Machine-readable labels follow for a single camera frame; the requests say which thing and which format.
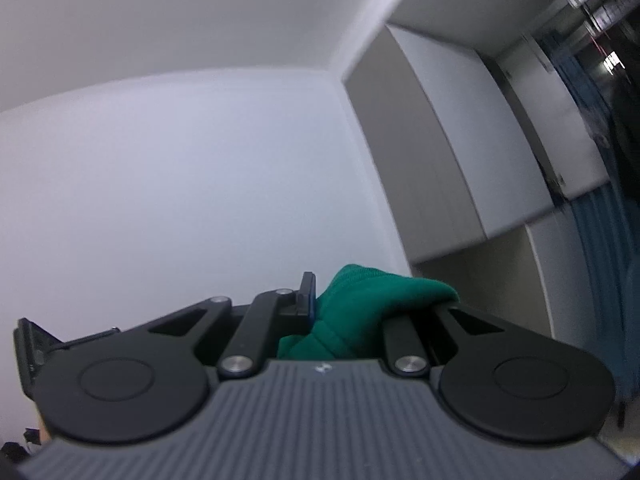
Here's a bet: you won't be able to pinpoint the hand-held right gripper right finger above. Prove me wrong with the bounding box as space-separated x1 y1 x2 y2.
381 302 507 378

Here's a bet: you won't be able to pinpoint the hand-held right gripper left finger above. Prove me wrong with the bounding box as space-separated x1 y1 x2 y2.
147 271 317 379

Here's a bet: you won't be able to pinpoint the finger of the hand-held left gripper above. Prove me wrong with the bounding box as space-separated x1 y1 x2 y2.
13 317 121 402

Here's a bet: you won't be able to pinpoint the green sweatshirt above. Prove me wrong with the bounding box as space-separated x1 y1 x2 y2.
276 263 461 361

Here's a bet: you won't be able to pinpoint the black hanging clothes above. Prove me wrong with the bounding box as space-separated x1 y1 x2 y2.
606 74 640 221

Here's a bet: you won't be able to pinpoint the grey and white cabinet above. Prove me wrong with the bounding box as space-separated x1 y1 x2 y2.
342 24 612 267

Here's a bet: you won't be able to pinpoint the blue curtain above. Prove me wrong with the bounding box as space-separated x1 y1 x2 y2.
547 30 640 413

